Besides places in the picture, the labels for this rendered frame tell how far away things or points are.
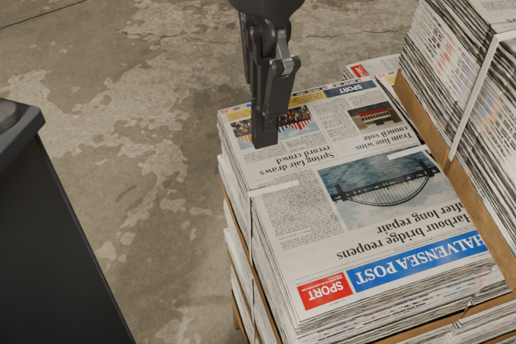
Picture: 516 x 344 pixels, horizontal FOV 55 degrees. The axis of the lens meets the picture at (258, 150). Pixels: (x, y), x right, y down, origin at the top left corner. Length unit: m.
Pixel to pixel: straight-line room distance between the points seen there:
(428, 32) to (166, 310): 1.10
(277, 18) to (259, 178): 0.31
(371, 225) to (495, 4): 0.31
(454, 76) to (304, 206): 0.26
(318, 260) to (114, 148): 1.41
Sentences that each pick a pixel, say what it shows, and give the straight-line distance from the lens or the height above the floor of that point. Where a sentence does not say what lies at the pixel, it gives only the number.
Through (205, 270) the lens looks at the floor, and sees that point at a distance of 1.58.
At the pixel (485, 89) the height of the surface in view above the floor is 1.00.
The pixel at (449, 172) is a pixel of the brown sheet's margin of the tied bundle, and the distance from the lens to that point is 0.73.
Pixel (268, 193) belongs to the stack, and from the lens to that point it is 0.69.
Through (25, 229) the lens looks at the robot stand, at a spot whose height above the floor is 0.87.
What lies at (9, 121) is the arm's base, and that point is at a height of 1.01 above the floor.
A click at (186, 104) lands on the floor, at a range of 2.07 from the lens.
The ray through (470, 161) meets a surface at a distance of 0.68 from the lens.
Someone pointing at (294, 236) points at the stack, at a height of 0.83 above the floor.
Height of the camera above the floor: 1.37
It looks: 47 degrees down
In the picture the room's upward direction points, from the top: straight up
